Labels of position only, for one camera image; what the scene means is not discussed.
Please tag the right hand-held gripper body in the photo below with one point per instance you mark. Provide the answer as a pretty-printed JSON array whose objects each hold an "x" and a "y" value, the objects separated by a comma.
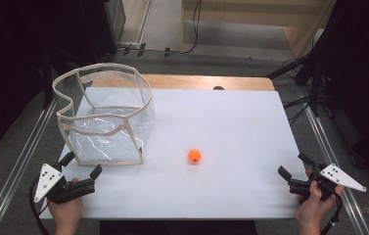
[{"x": 338, "y": 176}]

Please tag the orange ball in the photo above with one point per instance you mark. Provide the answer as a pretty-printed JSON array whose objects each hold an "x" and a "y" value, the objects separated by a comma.
[{"x": 194, "y": 156}]

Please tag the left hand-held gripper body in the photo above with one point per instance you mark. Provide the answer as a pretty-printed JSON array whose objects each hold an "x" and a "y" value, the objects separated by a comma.
[{"x": 49, "y": 179}]

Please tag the person's right hand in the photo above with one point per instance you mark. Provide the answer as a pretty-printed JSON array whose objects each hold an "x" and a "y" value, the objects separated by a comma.
[{"x": 312, "y": 209}]

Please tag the black metal stand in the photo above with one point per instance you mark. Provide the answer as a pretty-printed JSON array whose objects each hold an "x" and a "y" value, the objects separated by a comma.
[{"x": 314, "y": 84}]

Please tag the person's left hand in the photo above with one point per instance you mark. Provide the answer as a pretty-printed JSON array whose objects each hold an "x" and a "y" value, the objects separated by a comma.
[{"x": 66, "y": 212}]

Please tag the white board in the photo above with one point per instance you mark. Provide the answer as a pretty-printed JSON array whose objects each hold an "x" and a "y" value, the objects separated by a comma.
[{"x": 224, "y": 130}]

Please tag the wooden table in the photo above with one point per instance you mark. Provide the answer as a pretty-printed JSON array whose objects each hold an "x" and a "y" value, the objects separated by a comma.
[{"x": 185, "y": 81}]

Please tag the transparent storage box beige trim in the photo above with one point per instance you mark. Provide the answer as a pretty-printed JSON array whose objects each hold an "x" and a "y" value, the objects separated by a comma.
[{"x": 107, "y": 143}]

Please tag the aluminium rail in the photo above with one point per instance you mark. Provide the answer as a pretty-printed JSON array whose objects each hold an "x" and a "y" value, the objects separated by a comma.
[
  {"x": 19, "y": 163},
  {"x": 332, "y": 163}
]

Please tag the light wooden furniture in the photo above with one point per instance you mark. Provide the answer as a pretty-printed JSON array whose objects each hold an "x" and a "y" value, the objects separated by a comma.
[{"x": 299, "y": 23}]

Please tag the black curtain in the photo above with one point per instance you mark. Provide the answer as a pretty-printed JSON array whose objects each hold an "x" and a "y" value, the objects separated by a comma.
[
  {"x": 361, "y": 81},
  {"x": 9, "y": 65}
]

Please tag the dark cabinet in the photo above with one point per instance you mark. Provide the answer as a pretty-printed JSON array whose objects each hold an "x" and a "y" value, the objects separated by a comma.
[{"x": 115, "y": 23}]

